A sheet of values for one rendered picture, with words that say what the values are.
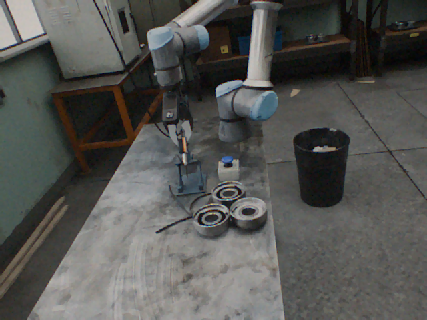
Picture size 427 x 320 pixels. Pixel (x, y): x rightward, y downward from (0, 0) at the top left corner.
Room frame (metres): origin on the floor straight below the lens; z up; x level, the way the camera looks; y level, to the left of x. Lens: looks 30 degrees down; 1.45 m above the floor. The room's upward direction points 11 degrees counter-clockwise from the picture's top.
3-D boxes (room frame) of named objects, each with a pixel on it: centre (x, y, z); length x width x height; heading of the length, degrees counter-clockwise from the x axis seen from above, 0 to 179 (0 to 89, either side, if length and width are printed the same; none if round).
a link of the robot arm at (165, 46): (1.08, 0.07, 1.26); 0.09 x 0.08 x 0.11; 126
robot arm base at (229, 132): (1.39, -0.13, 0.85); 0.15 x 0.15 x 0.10
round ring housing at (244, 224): (0.80, -0.08, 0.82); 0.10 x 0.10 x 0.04
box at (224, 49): (4.50, -0.32, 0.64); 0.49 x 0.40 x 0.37; 85
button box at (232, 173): (1.07, -0.06, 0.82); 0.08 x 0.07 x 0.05; 170
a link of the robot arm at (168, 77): (1.08, 0.08, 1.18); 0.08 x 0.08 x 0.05
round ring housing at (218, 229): (0.81, 0.03, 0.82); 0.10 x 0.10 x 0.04
